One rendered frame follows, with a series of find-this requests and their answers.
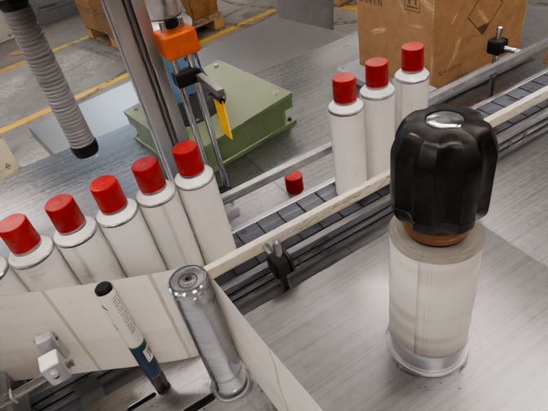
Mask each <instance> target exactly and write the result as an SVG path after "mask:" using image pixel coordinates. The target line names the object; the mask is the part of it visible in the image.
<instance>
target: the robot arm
mask: <svg viewBox="0 0 548 411"><path fill-rule="evenodd" d="M144 2H145V5H146V7H147V10H148V14H149V17H150V20H151V22H152V27H153V30H154V31H155V30H158V29H159V26H158V23H159V22H161V21H163V20H164V18H165V17H167V16H169V15H174V16H177V15H181V16H182V17H183V22H185V23H187V24H189V25H191V26H192V19H191V17H190V16H188V15H187V14H186V13H185V12H186V10H185V9H184V8H183V4H182V2H181V0H144ZM193 57H194V60H195V63H196V66H197V67H198V68H199V69H200V70H201V73H204V74H205V75H206V76H207V74H206V72H205V71H204V69H203V68H202V67H201V64H200V60H199V58H198V54H197V52H195V53H193ZM162 58H163V60H164V63H165V66H166V70H167V72H168V75H169V78H170V82H171V85H172V88H173V91H174V93H175V98H176V100H177V103H178V106H179V110H180V112H181V115H182V118H183V121H187V120H188V116H187V114H186V111H185V108H184V106H183V101H182V98H181V95H180V93H179V88H178V87H177V86H176V85H175V84H174V81H173V78H172V76H171V73H173V70H172V67H171V64H170V61H169V60H167V59H166V58H165V57H163V56H162ZM177 60H178V63H179V67H180V69H183V68H185V67H188V62H187V59H186V56H184V57H182V58H179V59H177ZM207 77H208V76H207ZM201 86H202V89H203V92H204V95H205V100H206V103H207V107H208V109H209V110H210V109H211V108H212V107H213V106H214V105H215V103H214V98H213V97H211V96H210V93H211V91H209V90H208V89H207V88H205V87H204V86H203V85H201ZM186 90H187V93H188V97H189V100H190V103H191V105H192V110H193V113H194V116H195V117H199V116H200V115H202V111H201V106H200V104H199V100H198V98H197V93H196V90H195V86H194V84H192V85H191V86H187V87H186Z"/></svg>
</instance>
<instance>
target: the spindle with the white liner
mask: <svg viewBox="0 0 548 411"><path fill-rule="evenodd" d="M498 150H499V148H498V141H497V136H496V134H495V132H494V130H493V128H492V126H491V125H490V123H488V122H487V121H485V120H484V119H483V117H482V115H481V113H480V112H478V111H476V110H474V109H473V108H469V107H458V106H452V105H450V104H433V105H432V106H430V107H428V108H424V109H420V110H415V111H413V112H411V113H410V114H409V115H408V116H406V117H405V118H404V119H403V121H402V122H401V123H400V125H399V127H398V129H397V131H396V136H395V140H394V142H393V144H392V146H391V153H390V198H391V199H390V203H391V209H392V211H393V213H394V216H393V218H392V219H391V221H390V224H389V228H388V232H389V272H390V273H389V317H388V332H387V344H388V347H389V350H390V352H391V354H392V356H393V357H394V358H395V360H396V361H397V362H398V363H399V364H400V365H401V366H403V367H404V368H405V369H407V370H408V371H410V372H412V373H415V374H418V375H422V376H426V377H439V376H444V375H447V374H449V373H452V372H454V371H455V370H457V369H458V368H459V367H460V366H461V365H462V364H463V362H464V361H465V359H466V356H467V352H468V340H469V337H470V325H471V316H472V309H473V305H474V301H475V294H476V287H477V281H478V277H479V274H480V266H481V257H482V253H483V248H484V242H485V230H484V226H483V224H482V223H481V222H480V219H482V218H483V217H484V216H485V215H486V214H487V213H488V209H489V205H490V200H491V195H492V190H493V181H494V177H495V172H496V167H497V159H498Z"/></svg>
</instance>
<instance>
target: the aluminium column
mask: <svg viewBox="0 0 548 411"><path fill-rule="evenodd" d="M100 1H101V4H102V6H103V9H104V12H105V15H106V17H107V19H108V22H109V25H110V28H111V30H112V32H113V36H114V38H115V40H116V43H117V46H118V49H119V51H120V53H121V56H122V59H123V62H124V64H125V66H126V70H127V72H128V74H129V77H130V80H131V83H132V85H133V87H134V90H135V93H136V95H137V98H138V101H139V104H140V106H141V108H142V111H143V113H144V117H145V119H146V122H147V123H148V128H149V130H150V132H151V135H152V138H153V140H154V143H155V145H156V147H157V151H158V153H159V156H160V158H161V162H162V164H163V166H164V168H165V171H166V174H167V177H168V180H169V181H171V182H173V183H175V176H176V175H177V174H178V169H177V166H176V164H175V159H174V158H173V155H172V152H171V150H172V148H173V147H174V145H173V142H172V139H171V137H170V132H169V130H168V127H167V124H166V120H165V118H164V115H163V112H162V110H161V105H160V103H159V100H158V98H157V93H156V91H155V88H154V85H153V84H152V79H151V77H150V74H149V72H148V68H147V66H146V64H145V61H144V58H143V55H142V52H141V50H140V48H139V44H138V42H137V39H136V36H135V33H134V30H133V28H132V26H131V23H130V19H129V17H128V15H127V12H126V9H125V6H124V3H123V1H122V0H100ZM127 2H128V5H129V8H130V11H131V14H132V16H133V19H134V22H135V25H136V28H137V30H138V32H139V36H140V39H141V42H142V43H143V46H144V50H145V52H146V55H147V57H148V61H149V63H150V66H151V69H152V72H153V75H154V77H155V80H156V83H157V86H158V89H159V91H160V94H161V98H162V101H163V104H164V106H165V109H166V113H167V117H168V119H169V122H170V126H171V129H172V131H173V134H174V137H175V141H176V144H177V143H179V142H182V141H185V140H189V138H188V133H187V131H186V128H185V125H184V123H183V118H182V115H181V112H180V110H179V106H178V103H177V100H176V98H175V93H174V91H173V88H172V85H171V82H170V78H169V75H168V72H167V70H166V66H165V63H164V60H163V58H162V55H160V54H159V53H158V50H157V46H156V43H155V41H154V38H153V35H152V32H153V31H154V30H153V27H152V22H151V20H150V17H149V14H148V10H147V7H146V5H145V2H144V0H127Z"/></svg>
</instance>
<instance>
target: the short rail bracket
mask: <svg viewBox="0 0 548 411"><path fill-rule="evenodd" d="M272 248H273V252H272V253H270V254H268V255H267V265H268V268H269V270H270V271H271V272H272V274H273V275H274V276H275V277H276V278H277V279H280V280H281V287H282V290H283V293H284V292H285V291H287V290H289V289H290V287H289V279H288V275H289V274H290V272H294V261H293V257H292V256H291V255H290V254H289V253H288V252H287V251H286V250H285V249H284V248H281V242H280V240H279V239H274V240H273V241H272Z"/></svg>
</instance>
